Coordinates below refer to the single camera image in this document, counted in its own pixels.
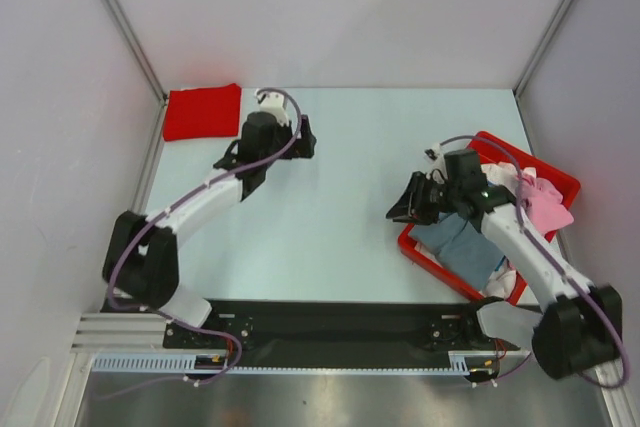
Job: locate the white t-shirt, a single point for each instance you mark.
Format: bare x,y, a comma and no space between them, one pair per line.
502,281

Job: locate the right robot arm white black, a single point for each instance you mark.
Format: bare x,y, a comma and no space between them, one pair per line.
579,325

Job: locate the right aluminium corner post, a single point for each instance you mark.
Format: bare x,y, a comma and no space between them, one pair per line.
550,31

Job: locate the grey-blue t-shirt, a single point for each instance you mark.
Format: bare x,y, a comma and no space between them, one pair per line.
460,249

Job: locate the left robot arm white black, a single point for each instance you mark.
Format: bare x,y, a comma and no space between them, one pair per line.
142,258

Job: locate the red t-shirt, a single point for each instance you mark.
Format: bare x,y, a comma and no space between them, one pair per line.
212,112

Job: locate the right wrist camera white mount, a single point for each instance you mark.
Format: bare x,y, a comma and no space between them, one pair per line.
435,156

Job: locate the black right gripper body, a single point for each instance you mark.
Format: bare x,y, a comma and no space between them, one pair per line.
427,199

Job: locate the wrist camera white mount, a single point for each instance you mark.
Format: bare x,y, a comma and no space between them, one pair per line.
273,103
435,156

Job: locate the right grey cable duct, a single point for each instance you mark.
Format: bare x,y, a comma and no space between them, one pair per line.
475,362

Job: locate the aluminium corner post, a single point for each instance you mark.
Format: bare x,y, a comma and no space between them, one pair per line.
550,31
122,23

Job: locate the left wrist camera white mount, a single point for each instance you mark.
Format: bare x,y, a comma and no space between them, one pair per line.
273,103

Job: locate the grey cable duct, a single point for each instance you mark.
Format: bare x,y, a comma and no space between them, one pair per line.
475,362
190,364

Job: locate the aluminium front rail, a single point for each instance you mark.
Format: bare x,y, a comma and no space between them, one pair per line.
119,332

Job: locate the left aluminium corner post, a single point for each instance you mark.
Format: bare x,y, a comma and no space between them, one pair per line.
122,23

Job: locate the pink t-shirt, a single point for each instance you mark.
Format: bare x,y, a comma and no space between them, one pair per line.
543,203

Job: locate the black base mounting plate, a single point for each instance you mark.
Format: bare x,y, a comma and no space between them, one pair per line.
331,335

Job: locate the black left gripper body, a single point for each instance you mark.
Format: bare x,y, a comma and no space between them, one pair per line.
300,149

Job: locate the left grey cable duct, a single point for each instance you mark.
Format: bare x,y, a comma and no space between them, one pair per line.
190,364

